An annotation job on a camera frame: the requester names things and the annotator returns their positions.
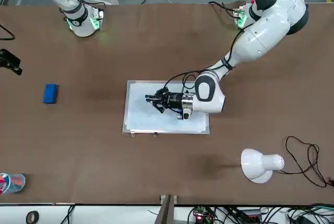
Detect black right base cable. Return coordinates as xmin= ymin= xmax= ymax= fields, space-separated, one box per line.
xmin=78 ymin=0 xmax=107 ymax=9

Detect circuit board red light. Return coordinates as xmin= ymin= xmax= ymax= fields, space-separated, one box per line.
xmin=192 ymin=205 xmax=214 ymax=222

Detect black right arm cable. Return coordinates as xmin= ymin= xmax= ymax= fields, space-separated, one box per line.
xmin=0 ymin=24 xmax=16 ymax=41

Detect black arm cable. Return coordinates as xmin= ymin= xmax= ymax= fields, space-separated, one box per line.
xmin=163 ymin=24 xmax=247 ymax=93
xmin=0 ymin=24 xmax=16 ymax=41

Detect blue whiteboard eraser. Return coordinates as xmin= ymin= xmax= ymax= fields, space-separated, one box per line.
xmin=42 ymin=84 xmax=59 ymax=104

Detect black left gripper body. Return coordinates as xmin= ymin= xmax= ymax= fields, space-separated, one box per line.
xmin=166 ymin=92 xmax=183 ymax=114

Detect black lamp cable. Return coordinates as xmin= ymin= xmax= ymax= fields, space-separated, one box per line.
xmin=279 ymin=136 xmax=334 ymax=188

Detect black base cable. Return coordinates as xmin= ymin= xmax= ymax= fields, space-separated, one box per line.
xmin=208 ymin=1 xmax=245 ymax=30
xmin=78 ymin=0 xmax=107 ymax=9

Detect black desk cable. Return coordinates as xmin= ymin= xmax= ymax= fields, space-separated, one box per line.
xmin=61 ymin=204 xmax=76 ymax=224

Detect white whiteboard silver frame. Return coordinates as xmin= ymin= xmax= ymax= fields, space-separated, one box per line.
xmin=122 ymin=79 xmax=211 ymax=138

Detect white desk lamp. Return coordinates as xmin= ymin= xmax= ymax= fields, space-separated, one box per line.
xmin=240 ymin=148 xmax=285 ymax=184

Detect black power supply box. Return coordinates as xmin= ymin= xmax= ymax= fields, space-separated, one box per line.
xmin=241 ymin=208 xmax=263 ymax=221

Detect black tape roll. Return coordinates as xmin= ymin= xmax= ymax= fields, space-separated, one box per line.
xmin=26 ymin=210 xmax=40 ymax=223

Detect black power adapter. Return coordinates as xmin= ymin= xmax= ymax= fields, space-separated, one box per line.
xmin=294 ymin=215 xmax=314 ymax=224

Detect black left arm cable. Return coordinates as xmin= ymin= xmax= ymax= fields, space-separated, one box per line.
xmin=163 ymin=24 xmax=247 ymax=93

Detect black left base cable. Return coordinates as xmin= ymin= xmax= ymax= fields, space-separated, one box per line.
xmin=208 ymin=1 xmax=245 ymax=30

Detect white desk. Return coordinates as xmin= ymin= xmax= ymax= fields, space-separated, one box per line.
xmin=54 ymin=204 xmax=334 ymax=224
xmin=0 ymin=203 xmax=56 ymax=224

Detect tangled black desk cables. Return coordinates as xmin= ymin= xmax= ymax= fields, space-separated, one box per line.
xmin=213 ymin=203 xmax=334 ymax=224

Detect clear plastic pen cup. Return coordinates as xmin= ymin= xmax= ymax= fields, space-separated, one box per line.
xmin=0 ymin=173 xmax=26 ymax=195

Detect aluminium frame post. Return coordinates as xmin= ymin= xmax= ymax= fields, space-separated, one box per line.
xmin=156 ymin=194 xmax=180 ymax=224

